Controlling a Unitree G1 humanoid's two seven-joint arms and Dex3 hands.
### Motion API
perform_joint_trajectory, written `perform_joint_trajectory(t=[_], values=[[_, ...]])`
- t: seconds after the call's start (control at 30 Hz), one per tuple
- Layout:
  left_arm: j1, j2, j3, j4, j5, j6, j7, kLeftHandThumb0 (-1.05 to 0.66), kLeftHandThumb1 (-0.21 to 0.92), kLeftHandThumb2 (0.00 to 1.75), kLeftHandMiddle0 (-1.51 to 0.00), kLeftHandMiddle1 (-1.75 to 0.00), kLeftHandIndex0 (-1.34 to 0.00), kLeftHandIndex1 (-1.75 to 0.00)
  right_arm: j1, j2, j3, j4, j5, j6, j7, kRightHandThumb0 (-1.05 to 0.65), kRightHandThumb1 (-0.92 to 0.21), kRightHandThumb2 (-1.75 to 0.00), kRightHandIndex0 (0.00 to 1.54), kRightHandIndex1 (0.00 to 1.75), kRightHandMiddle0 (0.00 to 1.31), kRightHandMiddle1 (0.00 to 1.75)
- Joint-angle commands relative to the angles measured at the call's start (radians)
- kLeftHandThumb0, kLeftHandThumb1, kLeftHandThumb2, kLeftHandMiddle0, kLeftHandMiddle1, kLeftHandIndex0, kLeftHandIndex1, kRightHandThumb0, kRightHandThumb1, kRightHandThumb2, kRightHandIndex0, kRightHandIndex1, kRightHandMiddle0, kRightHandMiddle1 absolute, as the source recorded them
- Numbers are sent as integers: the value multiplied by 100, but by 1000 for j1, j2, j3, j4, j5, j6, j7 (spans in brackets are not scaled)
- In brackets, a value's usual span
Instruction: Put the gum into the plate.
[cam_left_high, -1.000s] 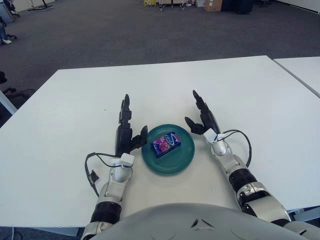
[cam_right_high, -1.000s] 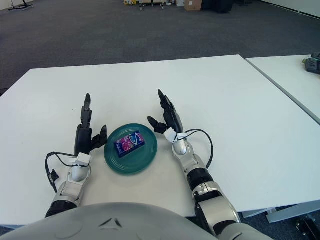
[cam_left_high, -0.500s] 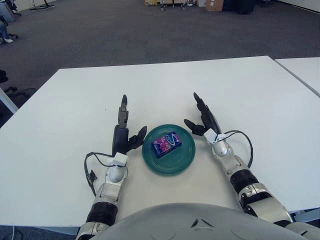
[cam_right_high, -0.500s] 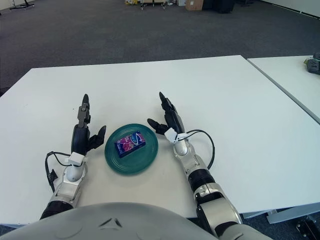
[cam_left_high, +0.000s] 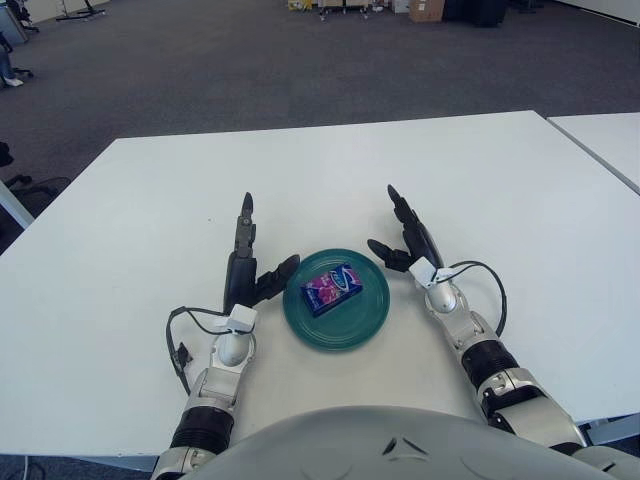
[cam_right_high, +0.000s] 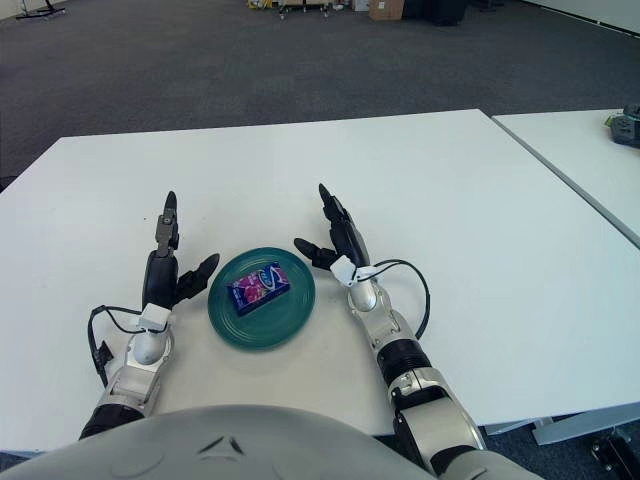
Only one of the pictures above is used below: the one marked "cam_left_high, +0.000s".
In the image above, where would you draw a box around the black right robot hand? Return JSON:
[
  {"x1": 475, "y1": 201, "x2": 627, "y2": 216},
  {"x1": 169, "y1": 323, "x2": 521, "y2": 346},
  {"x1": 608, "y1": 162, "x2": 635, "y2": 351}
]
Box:
[{"x1": 367, "y1": 184, "x2": 446, "y2": 274}]

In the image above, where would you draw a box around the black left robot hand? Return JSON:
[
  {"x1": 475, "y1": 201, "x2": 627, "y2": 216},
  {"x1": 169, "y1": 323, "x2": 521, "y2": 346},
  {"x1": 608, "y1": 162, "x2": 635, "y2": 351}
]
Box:
[{"x1": 222, "y1": 192, "x2": 301, "y2": 314}]

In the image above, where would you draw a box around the purple blue gum box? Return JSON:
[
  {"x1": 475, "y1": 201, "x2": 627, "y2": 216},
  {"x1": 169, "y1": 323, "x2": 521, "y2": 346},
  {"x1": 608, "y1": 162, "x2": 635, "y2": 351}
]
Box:
[{"x1": 299, "y1": 262, "x2": 365, "y2": 320}]

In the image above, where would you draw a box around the green round plate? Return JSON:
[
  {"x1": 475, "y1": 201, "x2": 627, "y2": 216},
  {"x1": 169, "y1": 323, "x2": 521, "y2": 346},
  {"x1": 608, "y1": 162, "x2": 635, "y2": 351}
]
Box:
[{"x1": 282, "y1": 248, "x2": 391, "y2": 353}]

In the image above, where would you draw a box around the grey robot torso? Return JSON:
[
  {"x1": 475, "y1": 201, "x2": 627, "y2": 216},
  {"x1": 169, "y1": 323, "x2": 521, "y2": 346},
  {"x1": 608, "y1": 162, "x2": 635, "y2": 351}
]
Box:
[{"x1": 187, "y1": 405, "x2": 640, "y2": 480}]

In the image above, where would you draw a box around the black office chair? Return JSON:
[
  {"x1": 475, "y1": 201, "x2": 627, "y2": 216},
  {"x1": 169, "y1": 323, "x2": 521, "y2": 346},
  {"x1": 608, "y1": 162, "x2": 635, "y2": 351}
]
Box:
[
  {"x1": 14, "y1": 0, "x2": 41, "y2": 34},
  {"x1": 0, "y1": 142, "x2": 71, "y2": 211}
]

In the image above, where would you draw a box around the brown cardboard box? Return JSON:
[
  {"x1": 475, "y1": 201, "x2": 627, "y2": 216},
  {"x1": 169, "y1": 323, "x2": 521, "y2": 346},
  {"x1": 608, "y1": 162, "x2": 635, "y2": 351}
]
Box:
[{"x1": 408, "y1": 0, "x2": 445, "y2": 24}]

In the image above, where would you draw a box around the black cabinet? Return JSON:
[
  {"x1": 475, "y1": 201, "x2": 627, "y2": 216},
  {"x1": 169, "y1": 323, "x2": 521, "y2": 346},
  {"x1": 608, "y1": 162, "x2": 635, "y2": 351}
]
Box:
[{"x1": 443, "y1": 0, "x2": 507, "y2": 29}]

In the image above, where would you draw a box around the white table leg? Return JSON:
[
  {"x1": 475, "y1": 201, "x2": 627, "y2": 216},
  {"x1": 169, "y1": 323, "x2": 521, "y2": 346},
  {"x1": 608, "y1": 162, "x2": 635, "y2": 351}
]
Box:
[{"x1": 0, "y1": 179, "x2": 35, "y2": 231}]

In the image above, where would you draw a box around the wheeled cart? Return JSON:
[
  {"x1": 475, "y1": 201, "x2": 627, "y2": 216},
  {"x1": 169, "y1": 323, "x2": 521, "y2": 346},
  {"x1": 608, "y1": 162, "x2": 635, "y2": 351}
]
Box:
[{"x1": 314, "y1": 0, "x2": 389, "y2": 21}]

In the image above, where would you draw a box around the grey table foot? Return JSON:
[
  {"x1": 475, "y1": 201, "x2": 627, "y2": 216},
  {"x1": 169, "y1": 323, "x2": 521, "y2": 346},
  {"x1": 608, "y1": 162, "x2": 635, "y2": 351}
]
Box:
[{"x1": 579, "y1": 414, "x2": 640, "y2": 446}]

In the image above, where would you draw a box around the person leg with white shoe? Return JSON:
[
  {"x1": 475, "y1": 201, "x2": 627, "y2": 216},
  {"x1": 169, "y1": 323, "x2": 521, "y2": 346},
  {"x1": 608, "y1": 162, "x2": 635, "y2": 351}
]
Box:
[{"x1": 0, "y1": 34, "x2": 25, "y2": 89}]

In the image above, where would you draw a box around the black floor stand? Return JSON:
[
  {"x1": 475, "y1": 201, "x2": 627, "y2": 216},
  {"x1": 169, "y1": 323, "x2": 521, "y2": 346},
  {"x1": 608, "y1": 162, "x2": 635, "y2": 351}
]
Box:
[{"x1": 54, "y1": 0, "x2": 109, "y2": 22}]

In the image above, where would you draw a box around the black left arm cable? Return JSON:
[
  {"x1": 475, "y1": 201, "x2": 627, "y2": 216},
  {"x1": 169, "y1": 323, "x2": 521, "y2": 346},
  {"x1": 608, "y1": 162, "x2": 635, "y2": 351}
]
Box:
[{"x1": 166, "y1": 305, "x2": 231, "y2": 396}]

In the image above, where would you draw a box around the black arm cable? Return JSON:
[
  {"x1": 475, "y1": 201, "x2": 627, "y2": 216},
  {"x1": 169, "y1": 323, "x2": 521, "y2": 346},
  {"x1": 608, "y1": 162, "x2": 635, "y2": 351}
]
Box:
[
  {"x1": 442, "y1": 259, "x2": 507, "y2": 337},
  {"x1": 166, "y1": 305, "x2": 231, "y2": 396}
]

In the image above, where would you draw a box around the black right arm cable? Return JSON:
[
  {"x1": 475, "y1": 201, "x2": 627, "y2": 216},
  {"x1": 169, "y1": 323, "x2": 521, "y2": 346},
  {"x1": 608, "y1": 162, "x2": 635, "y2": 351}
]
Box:
[{"x1": 442, "y1": 259, "x2": 507, "y2": 337}]

